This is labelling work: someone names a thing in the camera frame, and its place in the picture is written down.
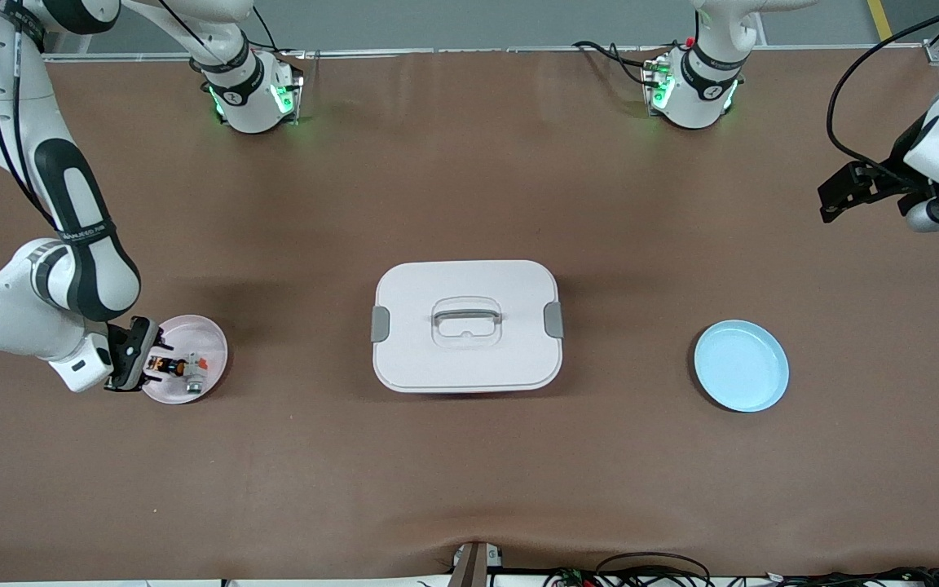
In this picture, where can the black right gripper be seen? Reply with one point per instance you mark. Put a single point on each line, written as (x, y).
(161, 364)

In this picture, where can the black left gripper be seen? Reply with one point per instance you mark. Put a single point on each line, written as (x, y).
(891, 176)

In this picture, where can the black and orange switch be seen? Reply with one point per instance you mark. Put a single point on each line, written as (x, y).
(172, 367)

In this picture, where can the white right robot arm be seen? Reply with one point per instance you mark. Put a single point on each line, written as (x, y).
(21, 318)

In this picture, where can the pink round plate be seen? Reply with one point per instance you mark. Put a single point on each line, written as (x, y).
(192, 334)

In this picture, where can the light blue round plate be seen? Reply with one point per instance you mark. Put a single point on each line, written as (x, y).
(742, 367)

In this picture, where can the grey box latch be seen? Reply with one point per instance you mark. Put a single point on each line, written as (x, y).
(380, 324)
(553, 319)

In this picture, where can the white lidded storage box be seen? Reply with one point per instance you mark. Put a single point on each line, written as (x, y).
(469, 359)

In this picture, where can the brown table mat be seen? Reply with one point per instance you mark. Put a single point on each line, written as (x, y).
(469, 473)

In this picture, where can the white and orange switch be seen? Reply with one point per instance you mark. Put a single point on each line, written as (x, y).
(197, 367)

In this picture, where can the metal bracket at table edge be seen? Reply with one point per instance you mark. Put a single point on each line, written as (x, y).
(473, 564)

